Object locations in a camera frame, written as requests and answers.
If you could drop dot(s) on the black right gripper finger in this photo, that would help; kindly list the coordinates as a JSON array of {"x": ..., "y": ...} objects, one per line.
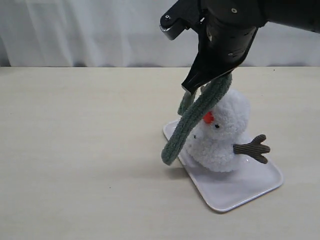
[
  {"x": 220, "y": 69},
  {"x": 198, "y": 73}
]

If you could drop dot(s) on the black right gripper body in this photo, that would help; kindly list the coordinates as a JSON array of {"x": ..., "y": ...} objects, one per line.
[{"x": 229, "y": 29}]

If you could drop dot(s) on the green fuzzy scarf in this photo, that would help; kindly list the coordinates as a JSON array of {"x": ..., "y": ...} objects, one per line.
[{"x": 210, "y": 96}]

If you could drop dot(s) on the white plush snowman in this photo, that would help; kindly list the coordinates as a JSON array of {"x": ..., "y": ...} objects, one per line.
[{"x": 219, "y": 141}]

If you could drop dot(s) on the white rectangular plastic tray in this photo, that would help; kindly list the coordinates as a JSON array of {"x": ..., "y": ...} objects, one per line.
[{"x": 225, "y": 191}]

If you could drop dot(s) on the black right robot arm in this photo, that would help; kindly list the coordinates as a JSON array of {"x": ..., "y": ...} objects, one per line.
[{"x": 300, "y": 14}]

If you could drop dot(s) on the white backdrop curtain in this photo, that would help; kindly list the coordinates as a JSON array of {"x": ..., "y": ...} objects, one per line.
[{"x": 90, "y": 33}]

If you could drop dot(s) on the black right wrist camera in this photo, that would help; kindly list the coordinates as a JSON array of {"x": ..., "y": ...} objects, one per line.
[{"x": 182, "y": 15}]

